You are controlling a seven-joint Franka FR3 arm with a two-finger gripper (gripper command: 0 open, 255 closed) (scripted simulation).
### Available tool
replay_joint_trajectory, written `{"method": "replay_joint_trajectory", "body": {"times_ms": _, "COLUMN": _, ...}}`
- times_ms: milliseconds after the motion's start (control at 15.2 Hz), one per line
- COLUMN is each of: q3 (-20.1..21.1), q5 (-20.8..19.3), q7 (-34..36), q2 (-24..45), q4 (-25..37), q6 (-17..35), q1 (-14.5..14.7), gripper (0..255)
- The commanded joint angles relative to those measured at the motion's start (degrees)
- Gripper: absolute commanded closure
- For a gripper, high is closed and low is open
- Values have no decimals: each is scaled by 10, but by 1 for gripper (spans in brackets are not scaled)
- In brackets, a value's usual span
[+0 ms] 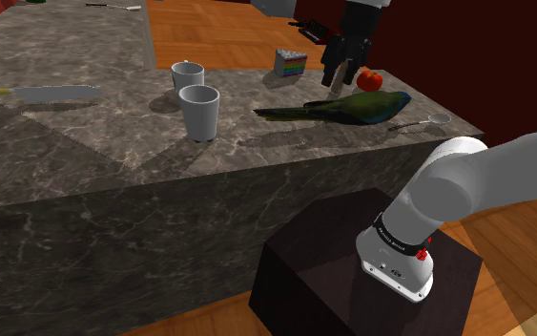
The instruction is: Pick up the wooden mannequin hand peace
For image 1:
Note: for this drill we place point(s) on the silver spoon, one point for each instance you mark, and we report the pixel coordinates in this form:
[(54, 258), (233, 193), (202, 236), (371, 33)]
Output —
[(439, 118)]

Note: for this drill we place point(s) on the pale grey slim stick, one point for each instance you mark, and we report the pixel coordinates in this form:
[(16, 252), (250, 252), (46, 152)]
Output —
[(338, 86)]

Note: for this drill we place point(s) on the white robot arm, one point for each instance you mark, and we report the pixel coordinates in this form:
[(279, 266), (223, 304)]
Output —
[(440, 195)]

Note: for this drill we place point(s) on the green parrot figure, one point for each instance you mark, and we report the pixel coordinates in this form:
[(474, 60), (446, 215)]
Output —
[(365, 107)]

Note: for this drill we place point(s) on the red and black box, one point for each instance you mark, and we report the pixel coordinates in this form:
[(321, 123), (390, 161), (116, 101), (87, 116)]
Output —
[(317, 31)]

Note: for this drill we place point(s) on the small white cup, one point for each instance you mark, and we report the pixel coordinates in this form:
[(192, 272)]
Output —
[(185, 77)]

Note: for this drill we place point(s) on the rainbow cake slice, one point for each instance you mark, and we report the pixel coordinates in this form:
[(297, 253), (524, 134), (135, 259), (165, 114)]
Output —
[(291, 64)]

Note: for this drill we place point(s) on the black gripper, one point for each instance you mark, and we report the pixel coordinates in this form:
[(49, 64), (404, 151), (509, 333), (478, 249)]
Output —
[(360, 23)]

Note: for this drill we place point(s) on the grey box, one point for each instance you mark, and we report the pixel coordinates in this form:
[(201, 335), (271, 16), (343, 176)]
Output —
[(272, 7)]

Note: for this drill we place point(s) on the dark robot stand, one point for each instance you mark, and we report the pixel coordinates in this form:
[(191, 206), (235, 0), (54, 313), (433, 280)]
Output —
[(305, 251)]

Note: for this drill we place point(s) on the red tomato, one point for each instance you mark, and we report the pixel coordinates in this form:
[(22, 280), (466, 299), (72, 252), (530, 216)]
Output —
[(369, 81)]

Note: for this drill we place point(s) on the tall white cup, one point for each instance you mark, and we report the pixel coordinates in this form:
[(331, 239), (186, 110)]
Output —
[(199, 114)]

